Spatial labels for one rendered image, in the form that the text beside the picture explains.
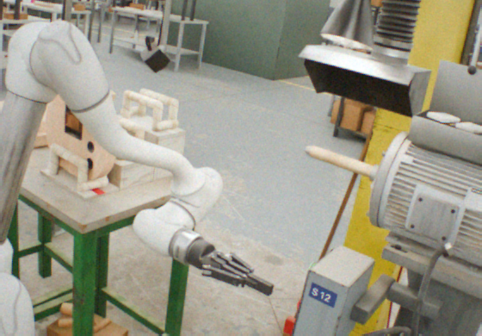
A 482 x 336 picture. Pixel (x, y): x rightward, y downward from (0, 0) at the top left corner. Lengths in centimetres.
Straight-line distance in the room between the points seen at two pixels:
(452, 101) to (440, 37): 85
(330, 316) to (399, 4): 76
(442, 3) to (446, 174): 108
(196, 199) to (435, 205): 64
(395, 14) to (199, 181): 68
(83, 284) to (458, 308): 109
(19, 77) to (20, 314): 53
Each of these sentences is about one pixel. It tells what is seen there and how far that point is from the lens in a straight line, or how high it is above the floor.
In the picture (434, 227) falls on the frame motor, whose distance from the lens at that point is 119.
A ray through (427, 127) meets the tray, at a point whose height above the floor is 142.
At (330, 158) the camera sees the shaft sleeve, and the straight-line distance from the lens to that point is 137.
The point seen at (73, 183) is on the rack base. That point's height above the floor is 94.
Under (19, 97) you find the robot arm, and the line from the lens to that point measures 123.
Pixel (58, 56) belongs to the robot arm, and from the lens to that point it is 106.
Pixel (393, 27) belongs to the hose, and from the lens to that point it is 133.
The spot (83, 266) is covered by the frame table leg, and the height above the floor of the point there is 78.
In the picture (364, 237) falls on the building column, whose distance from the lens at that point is 240.
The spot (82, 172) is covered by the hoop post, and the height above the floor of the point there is 101.
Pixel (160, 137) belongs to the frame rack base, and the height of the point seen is 110.
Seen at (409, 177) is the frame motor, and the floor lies 130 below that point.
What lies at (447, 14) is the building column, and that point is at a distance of 216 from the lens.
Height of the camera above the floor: 166
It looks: 19 degrees down
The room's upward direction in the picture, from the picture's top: 9 degrees clockwise
